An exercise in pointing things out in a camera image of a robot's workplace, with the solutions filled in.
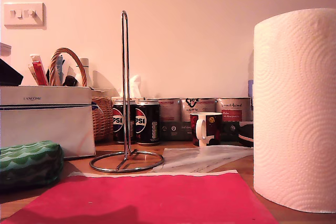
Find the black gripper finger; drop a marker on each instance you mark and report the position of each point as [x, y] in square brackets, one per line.
[9, 75]

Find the metallic paper towel stand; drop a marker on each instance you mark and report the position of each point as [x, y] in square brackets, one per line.
[130, 140]

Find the white paper towel roll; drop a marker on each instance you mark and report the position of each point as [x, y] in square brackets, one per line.
[294, 103]

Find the white lidded container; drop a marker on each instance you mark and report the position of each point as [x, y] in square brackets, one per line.
[5, 49]

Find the red and white tube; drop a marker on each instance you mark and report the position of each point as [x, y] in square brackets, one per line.
[40, 74]

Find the blue and white packet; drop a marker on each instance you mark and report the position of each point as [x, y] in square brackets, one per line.
[60, 66]

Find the small black tool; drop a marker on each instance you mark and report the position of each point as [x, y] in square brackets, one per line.
[69, 81]

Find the white Lancome bag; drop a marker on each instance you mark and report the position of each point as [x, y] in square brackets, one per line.
[47, 127]

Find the green wave pattern case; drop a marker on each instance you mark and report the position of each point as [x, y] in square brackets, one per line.
[29, 161]

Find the black Pepsi can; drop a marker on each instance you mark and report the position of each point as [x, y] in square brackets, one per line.
[118, 129]
[147, 129]

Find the white tissue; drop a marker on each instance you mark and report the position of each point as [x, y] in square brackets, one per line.
[136, 85]

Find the silver tin red label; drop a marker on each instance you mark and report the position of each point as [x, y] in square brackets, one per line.
[169, 110]

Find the dark green cardboard tray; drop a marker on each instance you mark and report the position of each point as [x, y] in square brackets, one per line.
[174, 129]

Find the silver tin black logo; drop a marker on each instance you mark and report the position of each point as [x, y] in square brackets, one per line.
[202, 104]

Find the white and dark red mug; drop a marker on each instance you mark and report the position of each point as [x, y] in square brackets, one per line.
[212, 127]

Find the clear plastic sleeve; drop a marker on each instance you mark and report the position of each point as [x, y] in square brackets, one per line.
[204, 158]

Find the silver tin script label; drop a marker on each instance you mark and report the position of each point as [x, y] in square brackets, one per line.
[233, 106]

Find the large clear water bottle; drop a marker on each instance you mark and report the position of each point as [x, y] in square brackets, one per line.
[250, 90]

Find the black zip case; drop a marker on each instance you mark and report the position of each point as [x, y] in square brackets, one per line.
[246, 132]

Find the white wall light switch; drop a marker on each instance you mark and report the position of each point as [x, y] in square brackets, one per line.
[25, 20]

